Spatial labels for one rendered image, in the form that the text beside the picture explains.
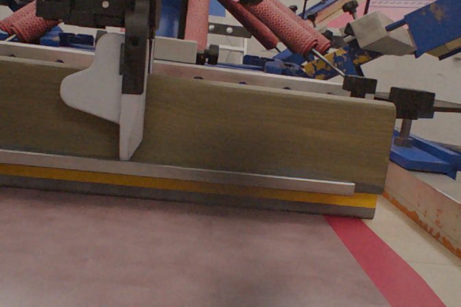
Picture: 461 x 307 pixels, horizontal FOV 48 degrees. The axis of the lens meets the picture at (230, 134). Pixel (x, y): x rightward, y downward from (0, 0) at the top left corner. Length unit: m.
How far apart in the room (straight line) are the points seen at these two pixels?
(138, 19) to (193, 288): 0.18
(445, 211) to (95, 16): 0.30
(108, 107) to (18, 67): 0.07
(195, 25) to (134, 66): 0.70
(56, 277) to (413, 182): 0.31
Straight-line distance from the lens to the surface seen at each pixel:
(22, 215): 0.38
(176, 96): 0.39
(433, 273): 0.38
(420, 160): 0.50
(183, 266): 0.31
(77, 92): 0.38
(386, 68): 5.05
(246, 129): 0.40
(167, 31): 1.33
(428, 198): 0.46
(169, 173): 0.39
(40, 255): 0.32
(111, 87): 0.38
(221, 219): 0.39
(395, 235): 0.43
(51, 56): 0.80
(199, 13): 1.09
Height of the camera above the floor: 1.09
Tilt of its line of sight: 10 degrees down
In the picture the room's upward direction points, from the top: 7 degrees clockwise
